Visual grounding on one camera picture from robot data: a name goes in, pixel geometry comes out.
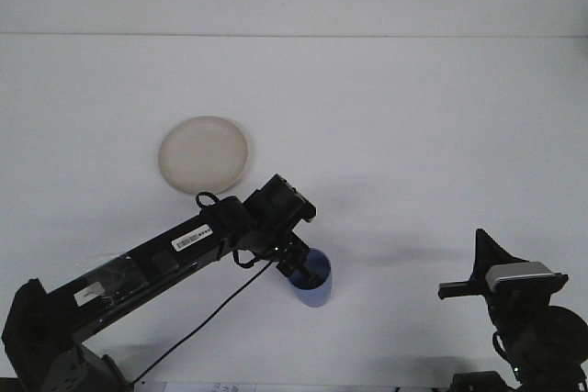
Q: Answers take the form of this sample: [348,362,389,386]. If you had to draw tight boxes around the pale blue cup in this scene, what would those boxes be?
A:
[285,248,333,308]

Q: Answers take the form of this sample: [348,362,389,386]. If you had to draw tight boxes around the pale round plate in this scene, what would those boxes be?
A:
[158,115,252,197]

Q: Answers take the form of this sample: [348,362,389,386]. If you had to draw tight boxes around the white printed paper sheet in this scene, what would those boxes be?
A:
[163,381,261,392]

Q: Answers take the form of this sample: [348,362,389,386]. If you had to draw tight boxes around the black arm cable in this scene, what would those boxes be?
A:
[491,330,523,384]
[132,192,277,386]

